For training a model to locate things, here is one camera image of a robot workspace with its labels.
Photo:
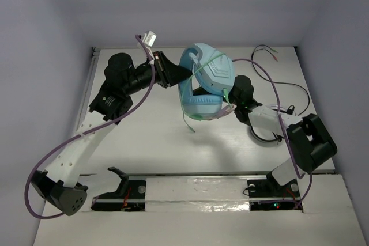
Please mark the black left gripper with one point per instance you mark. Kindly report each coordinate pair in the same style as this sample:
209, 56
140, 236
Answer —
162, 69

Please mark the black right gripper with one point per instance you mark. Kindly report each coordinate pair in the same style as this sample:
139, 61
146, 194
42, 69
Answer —
200, 91

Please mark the light blue headphones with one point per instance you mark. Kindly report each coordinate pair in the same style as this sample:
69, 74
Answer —
215, 72

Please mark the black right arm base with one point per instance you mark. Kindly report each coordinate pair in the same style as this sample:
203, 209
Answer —
267, 195

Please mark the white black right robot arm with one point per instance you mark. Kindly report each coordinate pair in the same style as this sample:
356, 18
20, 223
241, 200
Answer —
307, 139

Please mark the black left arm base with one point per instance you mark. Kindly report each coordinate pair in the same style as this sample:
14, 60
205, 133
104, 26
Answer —
129, 196

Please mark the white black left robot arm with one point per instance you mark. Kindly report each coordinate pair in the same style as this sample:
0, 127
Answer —
123, 91

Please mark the clear tape roll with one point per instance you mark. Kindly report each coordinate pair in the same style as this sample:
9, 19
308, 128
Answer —
265, 138

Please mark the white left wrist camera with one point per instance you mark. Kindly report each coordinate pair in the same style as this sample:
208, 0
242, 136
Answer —
148, 38

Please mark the metal rail strip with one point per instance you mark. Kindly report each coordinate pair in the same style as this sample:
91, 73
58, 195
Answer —
260, 173

